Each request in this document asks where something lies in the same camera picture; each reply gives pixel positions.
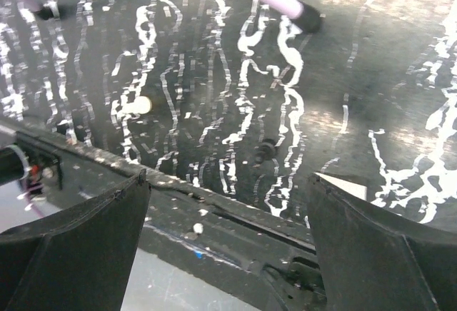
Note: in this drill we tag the black metal base plate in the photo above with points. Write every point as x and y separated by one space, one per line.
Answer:
197 250

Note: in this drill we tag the small beige plastic cap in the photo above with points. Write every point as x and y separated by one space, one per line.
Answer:
141 105

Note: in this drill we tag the small black screw knob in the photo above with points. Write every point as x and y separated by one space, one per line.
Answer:
266 150

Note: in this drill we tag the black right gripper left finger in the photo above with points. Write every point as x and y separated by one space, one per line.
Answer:
79 258

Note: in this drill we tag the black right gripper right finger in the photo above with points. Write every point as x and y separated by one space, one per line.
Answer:
373 259

